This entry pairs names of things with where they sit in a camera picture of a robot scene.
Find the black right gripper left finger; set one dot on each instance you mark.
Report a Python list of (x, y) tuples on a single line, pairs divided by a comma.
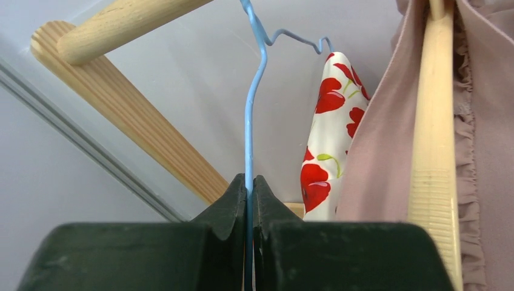
[(221, 260)]

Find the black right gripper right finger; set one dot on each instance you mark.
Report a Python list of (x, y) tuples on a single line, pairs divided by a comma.
[(269, 214)]

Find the pink pleated skirt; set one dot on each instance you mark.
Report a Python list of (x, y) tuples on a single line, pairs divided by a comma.
[(377, 173)]

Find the red poppy print garment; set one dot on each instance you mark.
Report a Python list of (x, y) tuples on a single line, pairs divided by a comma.
[(342, 102)]

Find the beige plastic hanger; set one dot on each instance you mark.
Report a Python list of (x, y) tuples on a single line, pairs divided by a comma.
[(433, 203)]

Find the light blue hanger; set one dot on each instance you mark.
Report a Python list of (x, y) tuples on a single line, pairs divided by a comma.
[(263, 41)]

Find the wooden hanger rack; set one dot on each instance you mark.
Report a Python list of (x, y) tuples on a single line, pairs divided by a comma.
[(168, 107)]

